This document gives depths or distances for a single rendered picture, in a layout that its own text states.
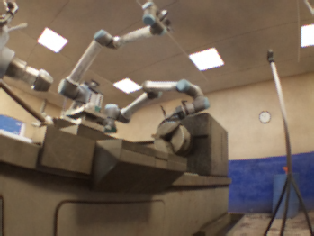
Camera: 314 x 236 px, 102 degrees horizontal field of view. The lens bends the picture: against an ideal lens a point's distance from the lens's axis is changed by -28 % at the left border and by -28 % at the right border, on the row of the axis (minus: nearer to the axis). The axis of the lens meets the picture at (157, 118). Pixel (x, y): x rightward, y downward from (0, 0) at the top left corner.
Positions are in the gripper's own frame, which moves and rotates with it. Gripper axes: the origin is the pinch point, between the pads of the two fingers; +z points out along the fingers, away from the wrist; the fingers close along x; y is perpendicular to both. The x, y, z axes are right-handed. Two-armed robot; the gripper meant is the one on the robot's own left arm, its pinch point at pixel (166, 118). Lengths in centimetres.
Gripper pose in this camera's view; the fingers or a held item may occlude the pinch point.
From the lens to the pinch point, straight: 136.3
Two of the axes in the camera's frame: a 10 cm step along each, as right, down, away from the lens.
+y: 2.3, 8.3, -5.1
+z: -9.3, 3.5, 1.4
